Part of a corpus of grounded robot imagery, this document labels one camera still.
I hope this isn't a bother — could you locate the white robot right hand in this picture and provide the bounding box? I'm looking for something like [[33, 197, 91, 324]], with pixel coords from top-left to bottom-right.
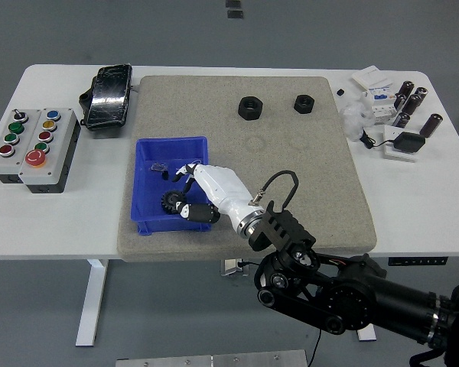
[[171, 163, 256, 227]]

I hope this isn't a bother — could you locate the large black bevel gear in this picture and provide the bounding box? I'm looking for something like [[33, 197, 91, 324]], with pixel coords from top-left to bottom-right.
[[161, 190, 188, 216]]

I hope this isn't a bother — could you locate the blue plastic box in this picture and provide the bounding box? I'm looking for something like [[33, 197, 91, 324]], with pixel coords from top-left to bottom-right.
[[130, 136, 215, 236]]

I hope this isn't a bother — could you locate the large black hex nut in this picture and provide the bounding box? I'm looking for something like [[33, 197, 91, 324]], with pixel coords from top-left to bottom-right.
[[236, 96, 264, 122]]

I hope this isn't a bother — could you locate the small black hex nut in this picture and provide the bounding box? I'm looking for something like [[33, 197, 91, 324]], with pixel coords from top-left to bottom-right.
[[293, 94, 317, 115]]

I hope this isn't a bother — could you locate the grey emergency-stop control box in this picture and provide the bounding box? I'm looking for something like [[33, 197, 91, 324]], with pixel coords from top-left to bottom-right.
[[18, 108, 82, 194]]

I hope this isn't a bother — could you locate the grey four-button control box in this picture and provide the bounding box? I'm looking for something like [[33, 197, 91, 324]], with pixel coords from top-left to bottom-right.
[[0, 108, 43, 184]]

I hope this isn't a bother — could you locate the grey-brown foam mat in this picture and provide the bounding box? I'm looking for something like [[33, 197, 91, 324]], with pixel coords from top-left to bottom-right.
[[116, 75, 379, 264]]

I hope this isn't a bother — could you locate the grey under-table control unit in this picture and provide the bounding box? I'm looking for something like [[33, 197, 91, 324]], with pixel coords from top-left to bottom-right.
[[220, 258, 250, 277]]

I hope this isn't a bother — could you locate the black device wrapped in film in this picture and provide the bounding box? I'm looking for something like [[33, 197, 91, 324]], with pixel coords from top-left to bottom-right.
[[79, 63, 134, 133]]

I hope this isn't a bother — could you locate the crumpled clear plastic bag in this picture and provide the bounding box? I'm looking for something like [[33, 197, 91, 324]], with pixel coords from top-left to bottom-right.
[[338, 95, 376, 142]]

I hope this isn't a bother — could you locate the white table leg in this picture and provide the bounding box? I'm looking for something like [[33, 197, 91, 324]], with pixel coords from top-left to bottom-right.
[[75, 258, 110, 348], [356, 324, 378, 342]]

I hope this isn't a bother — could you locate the white circuit breaker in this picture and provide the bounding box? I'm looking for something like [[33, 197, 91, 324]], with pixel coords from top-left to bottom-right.
[[361, 84, 401, 125]]

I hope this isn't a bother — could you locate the black power adapter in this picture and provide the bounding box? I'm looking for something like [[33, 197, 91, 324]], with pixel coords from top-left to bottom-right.
[[392, 132, 426, 154]]

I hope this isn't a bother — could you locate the black table height keypad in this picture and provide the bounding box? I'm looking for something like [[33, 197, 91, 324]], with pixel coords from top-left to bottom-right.
[[388, 256, 448, 267]]

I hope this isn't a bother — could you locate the black plug with cord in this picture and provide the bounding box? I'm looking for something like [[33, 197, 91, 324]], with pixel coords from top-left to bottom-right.
[[359, 129, 395, 150]]

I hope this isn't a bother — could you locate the white wall switch plate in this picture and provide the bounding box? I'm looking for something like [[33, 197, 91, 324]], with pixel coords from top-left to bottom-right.
[[350, 65, 393, 89]]

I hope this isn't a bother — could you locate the black floor cable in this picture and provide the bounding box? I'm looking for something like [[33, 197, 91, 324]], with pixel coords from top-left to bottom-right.
[[237, 260, 323, 367]]

